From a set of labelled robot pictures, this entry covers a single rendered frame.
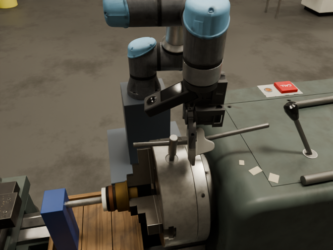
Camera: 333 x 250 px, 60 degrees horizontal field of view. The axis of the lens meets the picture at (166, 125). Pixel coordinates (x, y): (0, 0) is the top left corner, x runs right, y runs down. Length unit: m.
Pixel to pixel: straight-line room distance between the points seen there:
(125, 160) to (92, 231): 0.49
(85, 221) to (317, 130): 0.81
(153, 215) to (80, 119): 2.35
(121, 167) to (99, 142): 1.33
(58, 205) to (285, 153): 0.63
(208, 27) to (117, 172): 1.04
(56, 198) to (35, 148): 1.99
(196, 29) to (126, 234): 0.76
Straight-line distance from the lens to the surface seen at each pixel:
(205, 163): 0.83
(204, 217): 0.79
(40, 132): 3.04
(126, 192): 0.85
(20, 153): 2.88
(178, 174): 0.75
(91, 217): 1.11
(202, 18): 0.48
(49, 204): 0.90
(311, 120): 0.97
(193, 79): 0.55
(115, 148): 1.54
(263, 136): 0.85
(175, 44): 1.13
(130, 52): 1.18
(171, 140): 0.70
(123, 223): 1.08
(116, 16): 0.58
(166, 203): 0.75
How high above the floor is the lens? 1.78
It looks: 38 degrees down
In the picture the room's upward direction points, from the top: straight up
